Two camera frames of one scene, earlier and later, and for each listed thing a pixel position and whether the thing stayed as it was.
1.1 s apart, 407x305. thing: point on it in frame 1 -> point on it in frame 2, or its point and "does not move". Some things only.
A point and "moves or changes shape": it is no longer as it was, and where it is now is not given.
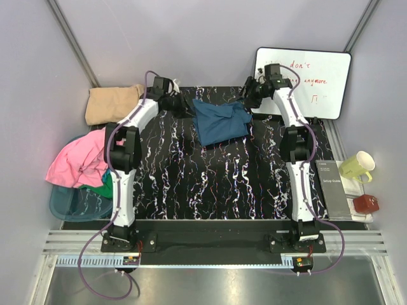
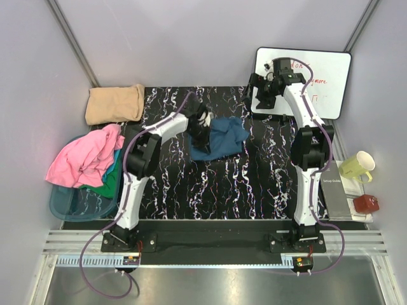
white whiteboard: (323, 75) does not move
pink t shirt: (82, 162) does not move
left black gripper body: (175, 103) -> (200, 136)
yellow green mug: (357, 166) does not move
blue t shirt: (217, 122) moves or changes shape
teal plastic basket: (79, 204) does not move
